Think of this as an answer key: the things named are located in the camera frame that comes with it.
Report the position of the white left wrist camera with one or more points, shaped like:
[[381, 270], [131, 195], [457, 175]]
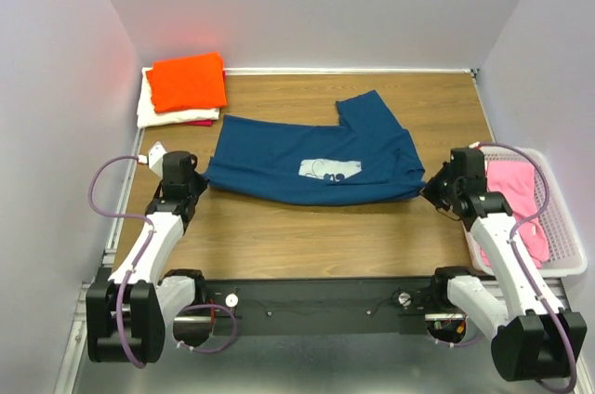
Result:
[[155, 158]]

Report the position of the folded magenta t-shirt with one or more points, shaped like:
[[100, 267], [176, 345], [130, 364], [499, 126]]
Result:
[[202, 123]]

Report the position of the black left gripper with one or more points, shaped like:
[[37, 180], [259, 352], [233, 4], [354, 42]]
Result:
[[202, 182]]

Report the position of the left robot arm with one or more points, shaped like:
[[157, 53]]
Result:
[[128, 312]]

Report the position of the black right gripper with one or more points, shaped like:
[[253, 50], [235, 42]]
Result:
[[429, 190]]

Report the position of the white plastic laundry basket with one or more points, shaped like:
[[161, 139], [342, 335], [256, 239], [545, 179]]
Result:
[[566, 257]]

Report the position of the pink t-shirt in basket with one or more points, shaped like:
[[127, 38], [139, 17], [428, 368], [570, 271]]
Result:
[[516, 180]]

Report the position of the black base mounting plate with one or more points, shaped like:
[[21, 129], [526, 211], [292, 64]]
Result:
[[332, 306]]

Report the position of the aluminium extrusion rail frame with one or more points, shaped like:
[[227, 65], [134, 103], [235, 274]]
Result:
[[208, 328]]

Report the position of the folded orange t-shirt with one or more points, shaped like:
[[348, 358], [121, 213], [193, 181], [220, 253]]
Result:
[[190, 83]]

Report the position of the blue Mickey print t-shirt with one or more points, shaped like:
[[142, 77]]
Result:
[[367, 157]]

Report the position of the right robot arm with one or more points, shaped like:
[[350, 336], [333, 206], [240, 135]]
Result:
[[533, 336]]

